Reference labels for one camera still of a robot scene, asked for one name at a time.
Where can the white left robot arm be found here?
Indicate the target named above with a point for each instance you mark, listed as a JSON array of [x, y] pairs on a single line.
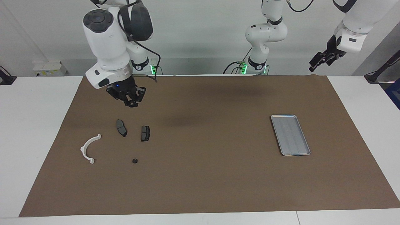
[[265, 34]]

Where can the silver metal tray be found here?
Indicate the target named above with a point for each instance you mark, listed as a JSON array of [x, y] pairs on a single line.
[[290, 136]]

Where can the brown table mat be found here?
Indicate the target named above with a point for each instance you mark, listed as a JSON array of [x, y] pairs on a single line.
[[200, 181]]

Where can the blue crate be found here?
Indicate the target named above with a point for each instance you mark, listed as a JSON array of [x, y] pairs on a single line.
[[394, 93]]

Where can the black clamp mount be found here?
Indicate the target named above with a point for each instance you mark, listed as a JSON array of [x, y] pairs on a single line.
[[6, 79]]

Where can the dark rectangular brake pad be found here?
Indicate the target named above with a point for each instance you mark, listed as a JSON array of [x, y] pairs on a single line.
[[145, 133]]

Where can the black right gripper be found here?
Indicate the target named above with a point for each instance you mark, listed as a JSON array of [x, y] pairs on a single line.
[[123, 89]]

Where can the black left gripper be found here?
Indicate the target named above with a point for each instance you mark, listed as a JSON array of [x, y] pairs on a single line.
[[332, 50]]

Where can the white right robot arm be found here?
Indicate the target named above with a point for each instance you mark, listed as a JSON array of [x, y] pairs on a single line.
[[106, 40]]

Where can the white power strip box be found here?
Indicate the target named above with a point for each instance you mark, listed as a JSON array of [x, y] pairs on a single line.
[[47, 68]]

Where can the white curved plastic part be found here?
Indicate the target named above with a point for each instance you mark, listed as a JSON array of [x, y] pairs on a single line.
[[83, 151]]

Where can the dark eared brake pad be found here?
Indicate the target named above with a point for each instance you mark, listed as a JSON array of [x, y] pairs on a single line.
[[121, 127]]

